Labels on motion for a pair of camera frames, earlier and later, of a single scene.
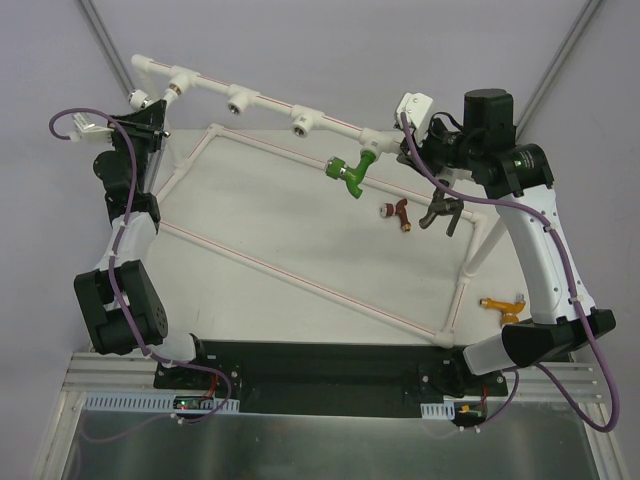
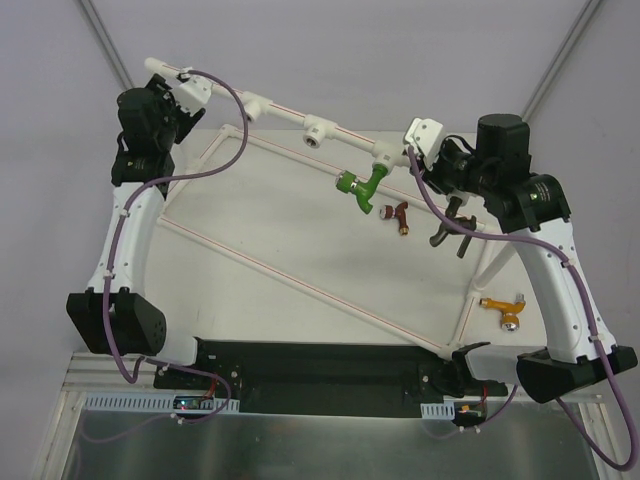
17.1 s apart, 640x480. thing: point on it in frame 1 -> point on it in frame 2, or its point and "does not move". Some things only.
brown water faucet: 389,210 does not move
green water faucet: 336,168 -> 348,182
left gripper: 138,127 -> 179,111
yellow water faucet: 510,310 does not move
